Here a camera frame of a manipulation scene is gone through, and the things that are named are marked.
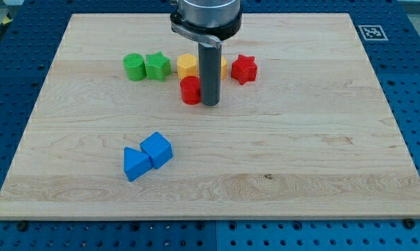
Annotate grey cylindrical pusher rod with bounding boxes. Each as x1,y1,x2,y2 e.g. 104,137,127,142
198,43,221,106

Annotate blue cube block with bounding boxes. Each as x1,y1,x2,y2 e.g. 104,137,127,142
140,132,173,169

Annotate blue triangle block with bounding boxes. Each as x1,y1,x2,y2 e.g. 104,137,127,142
123,147,153,182

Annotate yellow block behind rod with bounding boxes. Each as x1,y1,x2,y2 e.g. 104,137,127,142
220,56,227,80

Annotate yellow hexagon block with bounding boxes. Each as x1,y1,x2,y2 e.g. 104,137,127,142
177,54,199,79

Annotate red cylinder block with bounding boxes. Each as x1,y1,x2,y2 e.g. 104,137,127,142
180,76,201,105

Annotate red star block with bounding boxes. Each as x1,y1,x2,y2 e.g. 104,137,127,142
231,54,258,85

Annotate green star block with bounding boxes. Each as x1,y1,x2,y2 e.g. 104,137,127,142
145,52,172,82

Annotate green cylinder block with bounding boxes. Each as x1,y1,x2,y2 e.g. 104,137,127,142
123,53,147,81

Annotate wooden board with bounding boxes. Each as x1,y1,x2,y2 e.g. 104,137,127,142
0,13,420,221

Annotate white fiducial marker tag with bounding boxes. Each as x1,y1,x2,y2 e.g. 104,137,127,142
359,24,388,41

